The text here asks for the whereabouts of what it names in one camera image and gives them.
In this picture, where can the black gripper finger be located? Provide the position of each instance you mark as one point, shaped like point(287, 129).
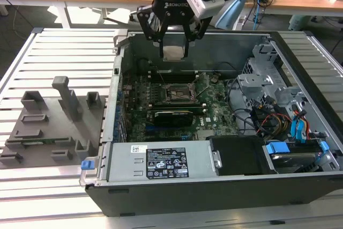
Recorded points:
point(161, 50)
point(186, 50)

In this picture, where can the silver CPU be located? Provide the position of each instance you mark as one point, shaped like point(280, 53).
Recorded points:
point(174, 53)

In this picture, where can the CPU socket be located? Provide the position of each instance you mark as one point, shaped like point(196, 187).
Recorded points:
point(178, 93)

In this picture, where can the black RAM slot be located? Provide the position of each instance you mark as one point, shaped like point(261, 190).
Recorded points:
point(201, 105)
point(201, 111)
point(201, 102)
point(174, 72)
point(174, 75)
point(174, 80)
point(201, 108)

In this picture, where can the coin battery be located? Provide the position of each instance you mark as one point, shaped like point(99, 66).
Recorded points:
point(213, 79)

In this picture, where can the green motherboard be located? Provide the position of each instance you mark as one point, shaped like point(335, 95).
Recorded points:
point(217, 97)

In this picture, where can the black graphics card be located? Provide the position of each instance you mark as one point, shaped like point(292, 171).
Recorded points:
point(174, 119)

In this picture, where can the metal drive cage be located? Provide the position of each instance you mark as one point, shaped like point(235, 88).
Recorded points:
point(257, 84)

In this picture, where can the silver power supply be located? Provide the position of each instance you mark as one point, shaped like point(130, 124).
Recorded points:
point(123, 164)

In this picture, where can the grey parts rack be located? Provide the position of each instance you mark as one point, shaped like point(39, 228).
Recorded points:
point(53, 132)

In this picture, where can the blue case latch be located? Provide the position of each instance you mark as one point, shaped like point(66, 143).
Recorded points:
point(87, 166)

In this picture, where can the green RAM stick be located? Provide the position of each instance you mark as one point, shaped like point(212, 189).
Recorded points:
point(51, 140)

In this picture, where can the black PC case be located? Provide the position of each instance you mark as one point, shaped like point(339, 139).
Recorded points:
point(187, 199)

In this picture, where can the hard disk in blue carrier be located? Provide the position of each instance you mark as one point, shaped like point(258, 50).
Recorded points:
point(289, 160)

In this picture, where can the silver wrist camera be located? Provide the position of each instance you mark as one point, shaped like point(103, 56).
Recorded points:
point(203, 7)

